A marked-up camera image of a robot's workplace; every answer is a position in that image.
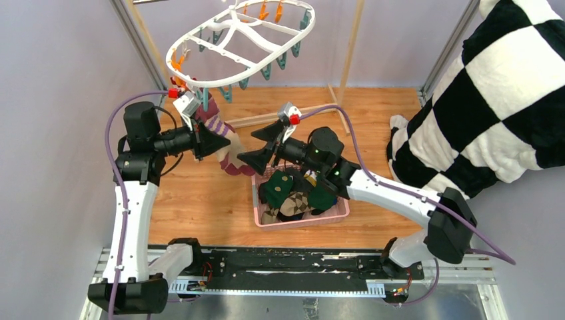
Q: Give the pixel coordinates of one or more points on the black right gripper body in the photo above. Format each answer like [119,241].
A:
[290,150]

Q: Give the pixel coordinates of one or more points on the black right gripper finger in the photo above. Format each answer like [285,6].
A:
[259,160]
[271,132]

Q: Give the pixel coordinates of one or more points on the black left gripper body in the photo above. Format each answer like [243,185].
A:
[195,131]

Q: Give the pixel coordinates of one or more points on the cream purple striped sock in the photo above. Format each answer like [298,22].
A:
[227,156]

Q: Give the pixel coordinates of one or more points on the plain black sock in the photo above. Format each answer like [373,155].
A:
[299,182]

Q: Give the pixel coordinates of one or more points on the dark green sock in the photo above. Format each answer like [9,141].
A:
[276,189]
[317,196]

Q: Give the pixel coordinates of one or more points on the argyle brown sock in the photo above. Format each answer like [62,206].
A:
[272,215]
[297,202]

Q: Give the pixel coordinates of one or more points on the black blue sock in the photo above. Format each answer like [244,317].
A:
[284,218]

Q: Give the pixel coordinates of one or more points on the pink plastic basket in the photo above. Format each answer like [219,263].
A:
[335,214]

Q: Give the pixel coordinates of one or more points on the white round sock hanger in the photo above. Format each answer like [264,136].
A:
[207,65]

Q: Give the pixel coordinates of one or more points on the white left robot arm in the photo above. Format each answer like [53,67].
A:
[131,284]

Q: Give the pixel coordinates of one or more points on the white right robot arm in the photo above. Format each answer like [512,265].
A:
[446,220]

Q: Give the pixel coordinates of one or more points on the red white striped sock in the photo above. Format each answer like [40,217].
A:
[178,82]

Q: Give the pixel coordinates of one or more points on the wooden clothes rack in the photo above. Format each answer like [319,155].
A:
[220,88]

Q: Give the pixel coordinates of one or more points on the black white checkered blanket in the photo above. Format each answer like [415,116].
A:
[498,110]

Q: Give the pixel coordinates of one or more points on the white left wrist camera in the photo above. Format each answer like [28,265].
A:
[186,106]

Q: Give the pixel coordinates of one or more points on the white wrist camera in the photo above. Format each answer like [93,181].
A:
[186,106]
[289,115]

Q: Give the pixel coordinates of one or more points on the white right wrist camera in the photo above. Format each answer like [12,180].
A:
[289,115]

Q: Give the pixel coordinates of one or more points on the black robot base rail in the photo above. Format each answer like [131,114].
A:
[283,271]

